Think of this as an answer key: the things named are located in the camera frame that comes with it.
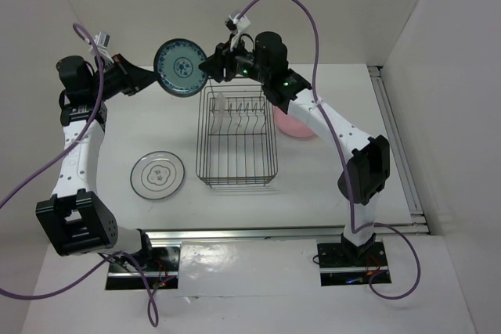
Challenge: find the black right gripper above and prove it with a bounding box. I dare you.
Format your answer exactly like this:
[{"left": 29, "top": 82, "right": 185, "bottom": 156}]
[{"left": 197, "top": 34, "right": 269, "bottom": 84}]

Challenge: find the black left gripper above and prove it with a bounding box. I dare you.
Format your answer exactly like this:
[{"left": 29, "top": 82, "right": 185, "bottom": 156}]
[{"left": 88, "top": 53, "right": 160, "bottom": 101}]

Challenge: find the blue green patterned plate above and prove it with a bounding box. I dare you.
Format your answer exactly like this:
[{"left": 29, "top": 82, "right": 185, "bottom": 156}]
[{"left": 153, "top": 38, "right": 208, "bottom": 98}]

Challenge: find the clear glass plate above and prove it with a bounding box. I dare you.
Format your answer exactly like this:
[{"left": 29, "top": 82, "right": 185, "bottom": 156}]
[{"left": 211, "top": 92, "right": 225, "bottom": 135}]

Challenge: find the white plate with dark rim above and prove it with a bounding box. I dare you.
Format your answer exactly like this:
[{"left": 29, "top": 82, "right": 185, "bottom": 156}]
[{"left": 129, "top": 151, "right": 186, "bottom": 200}]

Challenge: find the pink plastic plate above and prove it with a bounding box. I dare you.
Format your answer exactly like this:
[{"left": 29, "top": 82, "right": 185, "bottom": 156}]
[{"left": 273, "top": 107, "right": 315, "bottom": 138}]

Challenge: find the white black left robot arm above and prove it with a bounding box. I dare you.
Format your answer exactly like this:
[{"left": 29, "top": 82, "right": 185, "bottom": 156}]
[{"left": 35, "top": 54, "right": 160, "bottom": 271}]

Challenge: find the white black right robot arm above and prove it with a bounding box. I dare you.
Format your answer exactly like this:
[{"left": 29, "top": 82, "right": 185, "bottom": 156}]
[{"left": 199, "top": 31, "right": 390, "bottom": 265}]

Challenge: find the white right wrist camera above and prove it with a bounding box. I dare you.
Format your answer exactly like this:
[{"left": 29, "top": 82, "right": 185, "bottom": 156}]
[{"left": 225, "top": 16, "right": 251, "bottom": 36}]

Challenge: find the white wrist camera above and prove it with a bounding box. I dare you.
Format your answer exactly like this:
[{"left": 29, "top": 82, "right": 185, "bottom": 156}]
[
  {"left": 225, "top": 16, "right": 251, "bottom": 36},
  {"left": 89, "top": 31, "right": 111, "bottom": 59}
]

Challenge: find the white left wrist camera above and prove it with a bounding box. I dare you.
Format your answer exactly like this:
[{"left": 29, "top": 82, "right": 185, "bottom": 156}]
[{"left": 89, "top": 31, "right": 111, "bottom": 59}]

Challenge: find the dark wire dish rack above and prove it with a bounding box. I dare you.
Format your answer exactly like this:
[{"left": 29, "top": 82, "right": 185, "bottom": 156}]
[{"left": 196, "top": 81, "right": 279, "bottom": 189}]

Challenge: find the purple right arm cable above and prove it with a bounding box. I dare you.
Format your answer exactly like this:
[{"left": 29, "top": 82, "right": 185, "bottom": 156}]
[{"left": 234, "top": 0, "right": 422, "bottom": 300}]

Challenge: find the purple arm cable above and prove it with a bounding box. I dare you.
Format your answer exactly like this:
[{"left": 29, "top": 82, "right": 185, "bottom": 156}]
[
  {"left": 0, "top": 23, "right": 160, "bottom": 328},
  {"left": 234, "top": 0, "right": 422, "bottom": 300}
]

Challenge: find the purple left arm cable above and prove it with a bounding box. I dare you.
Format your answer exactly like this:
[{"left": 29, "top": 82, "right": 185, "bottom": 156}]
[{"left": 0, "top": 23, "right": 160, "bottom": 328}]

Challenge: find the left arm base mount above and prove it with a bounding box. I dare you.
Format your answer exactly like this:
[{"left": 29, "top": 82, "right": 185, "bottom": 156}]
[{"left": 105, "top": 244, "right": 181, "bottom": 291}]

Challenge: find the aluminium side rail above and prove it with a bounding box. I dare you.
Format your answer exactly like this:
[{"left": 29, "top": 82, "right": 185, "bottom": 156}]
[{"left": 367, "top": 66, "right": 430, "bottom": 234}]

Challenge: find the aluminium front rail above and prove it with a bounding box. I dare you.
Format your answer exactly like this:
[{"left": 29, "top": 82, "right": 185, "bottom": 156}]
[{"left": 140, "top": 224, "right": 427, "bottom": 244}]

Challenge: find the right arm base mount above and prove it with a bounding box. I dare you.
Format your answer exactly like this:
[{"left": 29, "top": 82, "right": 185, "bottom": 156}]
[{"left": 312, "top": 242, "right": 391, "bottom": 287}]

